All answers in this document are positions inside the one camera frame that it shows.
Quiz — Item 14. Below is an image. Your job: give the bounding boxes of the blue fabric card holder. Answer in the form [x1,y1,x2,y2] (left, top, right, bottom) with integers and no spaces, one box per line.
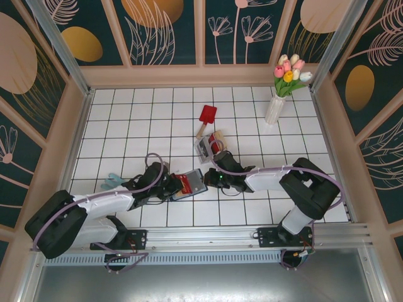
[171,168,206,202]

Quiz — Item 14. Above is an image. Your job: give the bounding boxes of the grey VIP card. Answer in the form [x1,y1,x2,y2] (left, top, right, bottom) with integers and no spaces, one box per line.
[187,169,204,193]

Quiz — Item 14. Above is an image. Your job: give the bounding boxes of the clear acrylic card box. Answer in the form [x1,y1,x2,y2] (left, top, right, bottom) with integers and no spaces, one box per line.
[194,130,228,165]

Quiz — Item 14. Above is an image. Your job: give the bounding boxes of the black LOGO bank card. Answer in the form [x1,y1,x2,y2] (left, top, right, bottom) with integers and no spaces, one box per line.
[196,140,212,161]

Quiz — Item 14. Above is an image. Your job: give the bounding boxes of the teal plastic toy rake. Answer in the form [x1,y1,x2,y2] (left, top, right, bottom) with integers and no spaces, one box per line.
[99,174,125,191]

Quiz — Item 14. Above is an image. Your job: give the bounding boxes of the red toy shovel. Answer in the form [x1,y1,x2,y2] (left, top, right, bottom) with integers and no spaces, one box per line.
[196,105,218,140]

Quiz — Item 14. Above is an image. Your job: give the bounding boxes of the white ribbed vase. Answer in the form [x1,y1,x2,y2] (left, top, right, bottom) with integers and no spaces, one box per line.
[264,95,287,125]

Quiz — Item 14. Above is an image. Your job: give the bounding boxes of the grey metal sheet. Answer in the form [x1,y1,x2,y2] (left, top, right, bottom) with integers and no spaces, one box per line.
[18,248,388,302]

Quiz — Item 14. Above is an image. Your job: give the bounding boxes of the artificial tulip bouquet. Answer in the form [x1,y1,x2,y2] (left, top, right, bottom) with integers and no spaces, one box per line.
[273,53,313,99]

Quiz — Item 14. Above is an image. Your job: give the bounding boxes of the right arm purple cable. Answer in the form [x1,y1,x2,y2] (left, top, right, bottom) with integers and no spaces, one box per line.
[209,140,344,271]

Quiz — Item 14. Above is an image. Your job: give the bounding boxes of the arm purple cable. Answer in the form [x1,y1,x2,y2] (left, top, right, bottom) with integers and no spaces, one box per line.
[209,140,344,271]
[31,153,164,274]

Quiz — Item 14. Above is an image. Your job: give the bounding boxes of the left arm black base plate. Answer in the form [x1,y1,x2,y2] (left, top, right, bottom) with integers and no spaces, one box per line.
[90,229,148,251]

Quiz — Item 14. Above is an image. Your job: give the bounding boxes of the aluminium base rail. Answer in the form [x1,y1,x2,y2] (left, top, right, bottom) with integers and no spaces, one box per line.
[30,223,374,252]

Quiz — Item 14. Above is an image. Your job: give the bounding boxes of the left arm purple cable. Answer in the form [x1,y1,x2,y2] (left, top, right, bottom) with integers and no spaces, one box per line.
[31,153,164,274]

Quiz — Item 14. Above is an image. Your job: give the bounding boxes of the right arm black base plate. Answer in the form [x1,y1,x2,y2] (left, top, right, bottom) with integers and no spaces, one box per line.
[257,226,315,249]

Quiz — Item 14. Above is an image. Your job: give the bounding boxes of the grey slotted cable duct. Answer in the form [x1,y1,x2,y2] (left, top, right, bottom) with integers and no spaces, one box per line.
[42,253,284,266]

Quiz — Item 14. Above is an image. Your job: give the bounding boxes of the coloured wire bundle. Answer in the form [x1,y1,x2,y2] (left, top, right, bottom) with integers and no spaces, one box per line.
[294,240,316,262]

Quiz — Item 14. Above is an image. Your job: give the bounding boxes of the aluminium side rail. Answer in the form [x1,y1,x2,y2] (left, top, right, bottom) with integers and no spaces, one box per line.
[46,89,95,229]
[309,87,356,224]

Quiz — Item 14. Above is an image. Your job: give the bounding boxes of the aluminium corner post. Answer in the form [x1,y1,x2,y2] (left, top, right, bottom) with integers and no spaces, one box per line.
[309,0,378,92]
[26,0,94,96]

